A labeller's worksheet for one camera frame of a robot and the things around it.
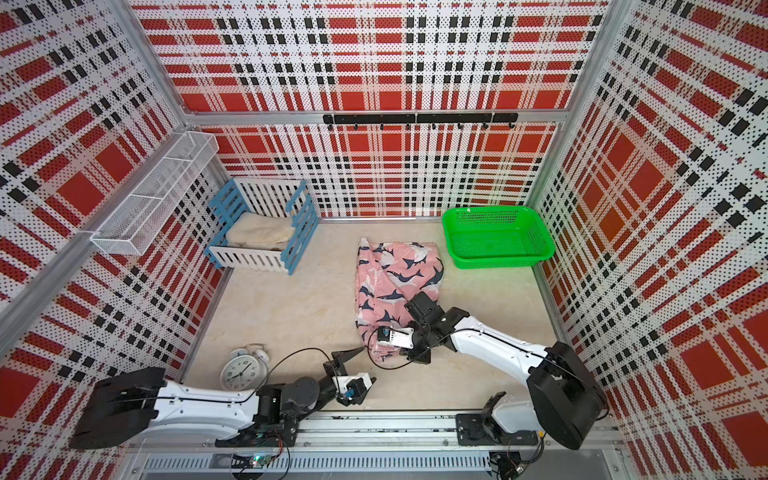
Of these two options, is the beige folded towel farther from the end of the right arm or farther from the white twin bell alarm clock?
the end of the right arm

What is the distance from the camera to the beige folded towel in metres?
1.07

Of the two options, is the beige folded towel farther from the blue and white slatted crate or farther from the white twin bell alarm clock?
the white twin bell alarm clock

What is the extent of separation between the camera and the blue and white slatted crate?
3.39 ft

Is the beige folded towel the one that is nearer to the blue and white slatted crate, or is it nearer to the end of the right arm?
the blue and white slatted crate

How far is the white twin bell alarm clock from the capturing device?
0.79m
